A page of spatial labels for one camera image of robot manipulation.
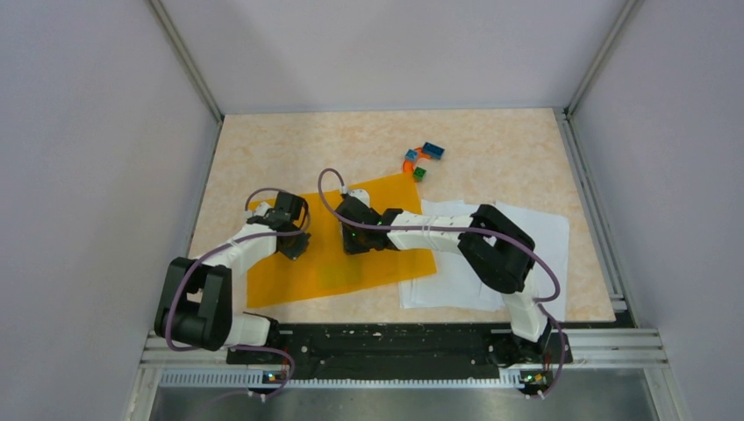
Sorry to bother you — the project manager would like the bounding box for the aluminium front rail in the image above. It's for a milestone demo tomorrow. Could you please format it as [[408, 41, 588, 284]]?
[[139, 328, 669, 369]]

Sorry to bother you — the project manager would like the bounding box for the right aluminium frame post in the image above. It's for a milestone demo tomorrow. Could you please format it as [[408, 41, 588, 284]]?
[[563, 0, 644, 120]]

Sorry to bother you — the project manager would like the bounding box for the white paper sheets stack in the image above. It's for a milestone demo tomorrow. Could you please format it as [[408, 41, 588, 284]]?
[[398, 201, 570, 322]]

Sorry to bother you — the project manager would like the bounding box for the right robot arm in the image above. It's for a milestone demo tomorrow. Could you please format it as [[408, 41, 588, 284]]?
[[333, 194, 552, 361]]

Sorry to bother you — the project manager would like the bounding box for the orange curved toy track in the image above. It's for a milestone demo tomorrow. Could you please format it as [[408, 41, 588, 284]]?
[[402, 147, 430, 174]]

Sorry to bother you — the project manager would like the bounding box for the orange plastic clip folder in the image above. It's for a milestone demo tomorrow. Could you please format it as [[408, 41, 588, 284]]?
[[247, 193, 437, 308]]

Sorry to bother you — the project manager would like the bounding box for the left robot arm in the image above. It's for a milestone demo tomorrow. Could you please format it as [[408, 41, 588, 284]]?
[[154, 189, 311, 363]]

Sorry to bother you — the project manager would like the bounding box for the dark blue toy brick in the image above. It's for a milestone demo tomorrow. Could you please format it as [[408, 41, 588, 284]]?
[[421, 142, 445, 161]]

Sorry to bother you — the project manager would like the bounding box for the green toy brick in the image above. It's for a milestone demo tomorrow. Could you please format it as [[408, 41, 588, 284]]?
[[412, 167, 426, 182]]

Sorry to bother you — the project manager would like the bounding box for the white slotted cable duct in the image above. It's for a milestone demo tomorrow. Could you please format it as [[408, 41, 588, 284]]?
[[159, 368, 525, 389]]

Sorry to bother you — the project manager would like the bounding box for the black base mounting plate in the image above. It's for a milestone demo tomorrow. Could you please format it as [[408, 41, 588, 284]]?
[[226, 323, 573, 381]]

